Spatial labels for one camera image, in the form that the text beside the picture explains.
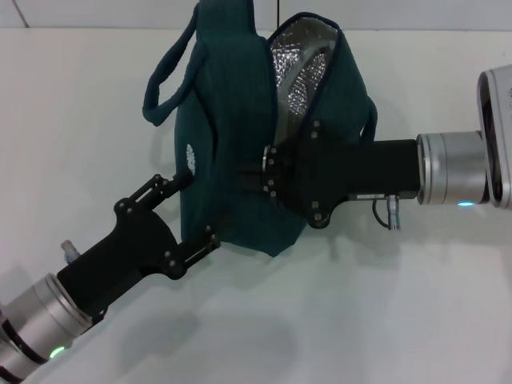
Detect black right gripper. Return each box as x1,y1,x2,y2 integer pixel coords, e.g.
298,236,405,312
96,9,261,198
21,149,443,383
234,118,422,231

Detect left gripper silver post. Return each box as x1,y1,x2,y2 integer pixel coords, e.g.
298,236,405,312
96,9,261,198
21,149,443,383
59,238,82,264

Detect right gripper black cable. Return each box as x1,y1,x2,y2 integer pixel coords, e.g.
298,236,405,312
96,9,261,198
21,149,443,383
371,198,391,230

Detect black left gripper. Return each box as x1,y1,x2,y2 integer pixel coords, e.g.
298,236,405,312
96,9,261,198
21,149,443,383
56,170,223,318

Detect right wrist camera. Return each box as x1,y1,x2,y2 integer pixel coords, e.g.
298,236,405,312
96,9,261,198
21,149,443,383
477,66,512,209

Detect gripper silver post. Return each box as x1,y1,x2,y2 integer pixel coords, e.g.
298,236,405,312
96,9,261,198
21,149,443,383
59,238,82,264
384,193,404,232

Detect dark teal insulated bag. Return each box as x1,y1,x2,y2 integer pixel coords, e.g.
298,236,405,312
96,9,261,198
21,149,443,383
142,0,380,259

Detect right gripper silver post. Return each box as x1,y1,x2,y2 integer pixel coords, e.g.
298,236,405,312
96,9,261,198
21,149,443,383
384,193,404,232

